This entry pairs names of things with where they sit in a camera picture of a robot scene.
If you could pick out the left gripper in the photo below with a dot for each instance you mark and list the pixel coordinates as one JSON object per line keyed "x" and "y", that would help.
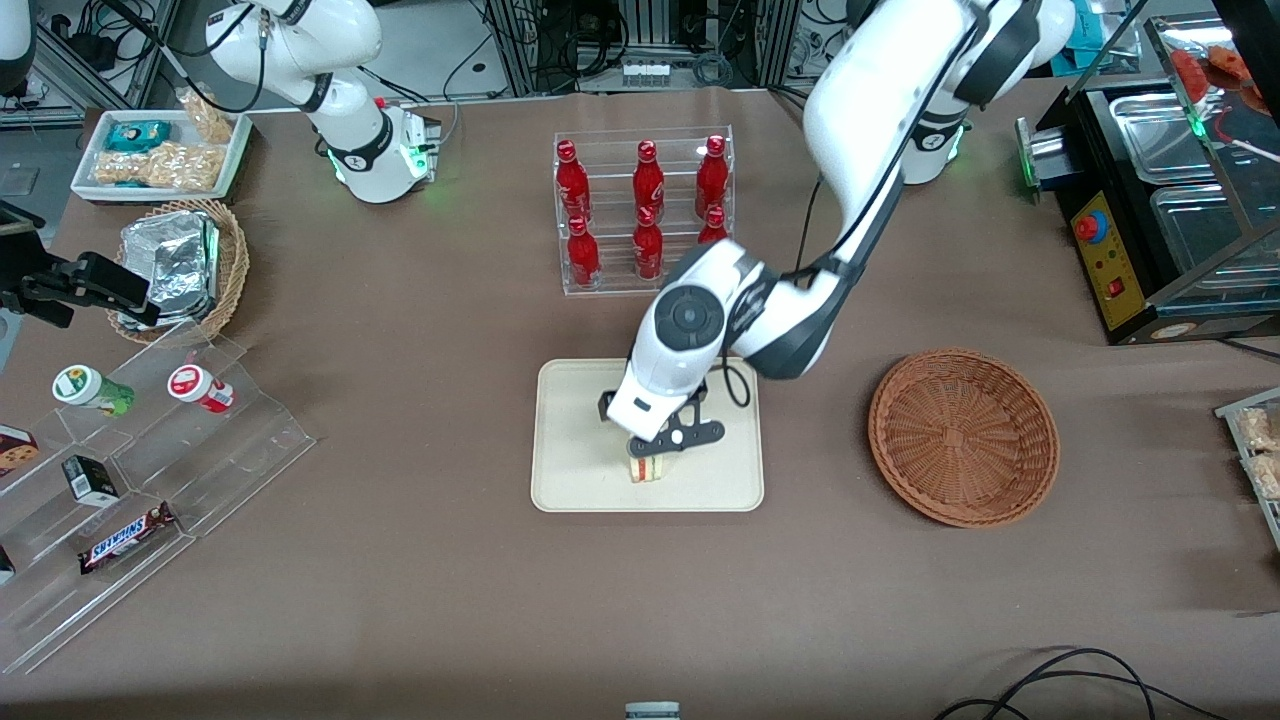
{"x": 604, "y": 404}

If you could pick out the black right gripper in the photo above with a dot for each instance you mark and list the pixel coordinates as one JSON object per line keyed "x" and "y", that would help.
{"x": 62, "y": 282}

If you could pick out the triangle sandwich with tomato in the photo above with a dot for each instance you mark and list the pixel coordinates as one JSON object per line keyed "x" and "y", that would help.
{"x": 648, "y": 468}

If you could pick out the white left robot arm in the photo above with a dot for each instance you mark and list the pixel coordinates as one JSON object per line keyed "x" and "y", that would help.
{"x": 860, "y": 100}

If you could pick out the cream rectangular plastic tray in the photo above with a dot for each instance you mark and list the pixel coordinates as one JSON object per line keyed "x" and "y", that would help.
{"x": 570, "y": 450}

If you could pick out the white tray of snacks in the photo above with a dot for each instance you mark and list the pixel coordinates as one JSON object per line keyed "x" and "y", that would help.
{"x": 90, "y": 180}

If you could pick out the wicker basket with foil packs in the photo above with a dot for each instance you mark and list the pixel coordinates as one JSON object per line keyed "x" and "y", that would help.
{"x": 232, "y": 260}

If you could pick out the round brown wicker basket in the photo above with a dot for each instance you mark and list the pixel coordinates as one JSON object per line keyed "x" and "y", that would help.
{"x": 960, "y": 440}

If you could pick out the white tray with snack bags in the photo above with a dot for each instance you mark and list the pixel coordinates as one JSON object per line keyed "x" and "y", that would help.
{"x": 1268, "y": 520}

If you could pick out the silver foil wrapped package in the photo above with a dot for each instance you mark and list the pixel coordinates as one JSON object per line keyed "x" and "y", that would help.
{"x": 170, "y": 265}

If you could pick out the green lidded snack cup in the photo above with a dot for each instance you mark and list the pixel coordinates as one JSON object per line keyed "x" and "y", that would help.
{"x": 85, "y": 387}

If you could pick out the clear bag of nuts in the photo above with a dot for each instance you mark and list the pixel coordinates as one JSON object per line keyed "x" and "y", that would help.
{"x": 155, "y": 167}
{"x": 208, "y": 118}

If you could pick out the red lidded snack cup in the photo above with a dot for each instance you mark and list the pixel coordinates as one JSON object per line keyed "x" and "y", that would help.
{"x": 195, "y": 385}

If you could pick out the teal snack packet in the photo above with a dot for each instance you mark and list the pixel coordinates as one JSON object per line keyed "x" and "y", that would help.
{"x": 137, "y": 134}

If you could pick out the red cola bottle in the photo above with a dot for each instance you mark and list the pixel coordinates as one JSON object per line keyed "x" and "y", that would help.
{"x": 712, "y": 228}
{"x": 648, "y": 248}
{"x": 711, "y": 175}
{"x": 648, "y": 180}
{"x": 572, "y": 180}
{"x": 582, "y": 255}

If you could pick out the cookie box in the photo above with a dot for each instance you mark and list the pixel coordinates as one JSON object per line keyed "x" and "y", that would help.
{"x": 15, "y": 450}

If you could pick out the small black box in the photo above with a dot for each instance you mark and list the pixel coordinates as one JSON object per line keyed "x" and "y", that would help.
{"x": 90, "y": 480}

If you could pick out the clear acrylic stepped display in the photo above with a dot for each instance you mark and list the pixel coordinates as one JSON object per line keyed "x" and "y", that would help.
{"x": 230, "y": 460}

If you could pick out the clear acrylic bottle rack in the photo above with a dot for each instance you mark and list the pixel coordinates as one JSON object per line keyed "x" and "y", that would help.
{"x": 615, "y": 180}

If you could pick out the snickers chocolate bar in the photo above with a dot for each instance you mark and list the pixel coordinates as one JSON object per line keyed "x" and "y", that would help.
{"x": 125, "y": 538}

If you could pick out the grey device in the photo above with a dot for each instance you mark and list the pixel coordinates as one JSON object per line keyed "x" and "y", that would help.
{"x": 652, "y": 711}

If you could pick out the white power strip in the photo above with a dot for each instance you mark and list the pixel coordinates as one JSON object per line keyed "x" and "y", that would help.
{"x": 645, "y": 71}

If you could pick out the metal equipment rack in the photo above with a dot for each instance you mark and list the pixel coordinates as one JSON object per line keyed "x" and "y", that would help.
{"x": 560, "y": 40}

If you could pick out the black food warmer machine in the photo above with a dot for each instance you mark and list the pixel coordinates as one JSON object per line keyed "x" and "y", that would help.
{"x": 1110, "y": 250}

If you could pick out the teal paper item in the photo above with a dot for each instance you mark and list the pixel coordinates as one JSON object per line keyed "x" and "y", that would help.
{"x": 1085, "y": 45}

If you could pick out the clear snack bag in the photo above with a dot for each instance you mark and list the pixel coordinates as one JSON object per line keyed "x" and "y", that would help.
{"x": 1268, "y": 477}
{"x": 1260, "y": 430}

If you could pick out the red food in warmer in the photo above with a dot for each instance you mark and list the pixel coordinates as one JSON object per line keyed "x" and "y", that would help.
{"x": 1200, "y": 70}

